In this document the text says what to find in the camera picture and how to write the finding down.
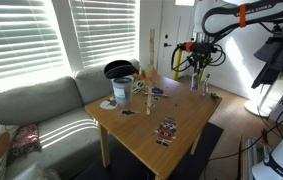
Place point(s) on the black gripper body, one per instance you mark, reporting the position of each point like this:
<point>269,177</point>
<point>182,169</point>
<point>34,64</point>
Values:
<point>200,53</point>

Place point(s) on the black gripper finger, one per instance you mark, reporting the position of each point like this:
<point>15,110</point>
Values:
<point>202,68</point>
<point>196,69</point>

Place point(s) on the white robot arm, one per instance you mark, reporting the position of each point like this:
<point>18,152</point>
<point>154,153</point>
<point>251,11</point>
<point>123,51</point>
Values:
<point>215,19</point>

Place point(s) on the small black object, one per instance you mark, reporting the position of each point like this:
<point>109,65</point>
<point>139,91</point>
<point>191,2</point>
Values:
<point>214,96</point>

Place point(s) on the upright wooden stick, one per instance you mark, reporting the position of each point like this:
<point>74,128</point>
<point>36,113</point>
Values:
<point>151,59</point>

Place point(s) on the orange plush octopus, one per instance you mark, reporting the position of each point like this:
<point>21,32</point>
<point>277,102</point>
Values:
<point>145,72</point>

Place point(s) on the dark hanging cloth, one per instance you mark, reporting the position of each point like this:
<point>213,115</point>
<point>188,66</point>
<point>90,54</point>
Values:
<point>272,55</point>

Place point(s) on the wooden square table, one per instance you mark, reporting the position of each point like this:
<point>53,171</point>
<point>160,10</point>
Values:
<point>190,110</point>

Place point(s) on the clear plastic measuring cup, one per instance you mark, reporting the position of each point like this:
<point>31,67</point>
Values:
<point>122,88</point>

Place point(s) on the black bowl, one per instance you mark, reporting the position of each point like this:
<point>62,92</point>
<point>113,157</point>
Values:
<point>119,68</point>

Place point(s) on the round grey sticker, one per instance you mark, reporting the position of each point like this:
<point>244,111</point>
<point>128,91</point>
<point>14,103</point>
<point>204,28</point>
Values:
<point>109,104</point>

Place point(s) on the grey fabric sofa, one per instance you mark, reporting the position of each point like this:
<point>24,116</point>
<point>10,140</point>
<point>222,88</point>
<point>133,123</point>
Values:
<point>69,136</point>

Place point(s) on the red patterned cloth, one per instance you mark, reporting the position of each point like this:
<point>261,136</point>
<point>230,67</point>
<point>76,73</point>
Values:
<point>25,141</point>

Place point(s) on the yellow stanchion post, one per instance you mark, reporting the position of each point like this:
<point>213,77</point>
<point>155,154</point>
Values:
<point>200,78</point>
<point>177,64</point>

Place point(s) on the blue handled tool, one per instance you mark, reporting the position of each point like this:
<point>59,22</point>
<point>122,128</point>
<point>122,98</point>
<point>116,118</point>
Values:
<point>158,92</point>

